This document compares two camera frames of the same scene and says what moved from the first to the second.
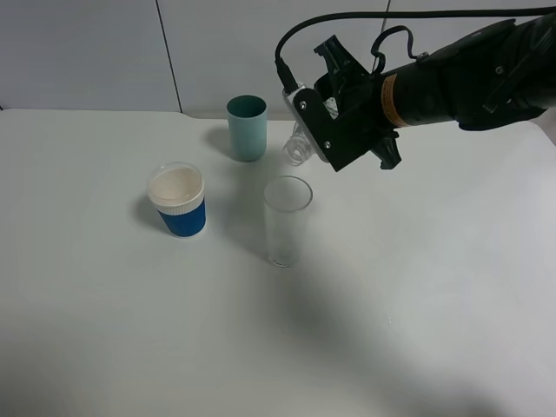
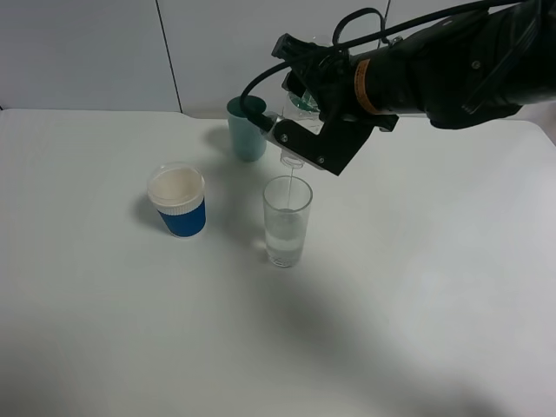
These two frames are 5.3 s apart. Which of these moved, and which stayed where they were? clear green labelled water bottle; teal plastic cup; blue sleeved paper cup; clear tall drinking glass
Moved: clear green labelled water bottle
Stayed: teal plastic cup; clear tall drinking glass; blue sleeved paper cup
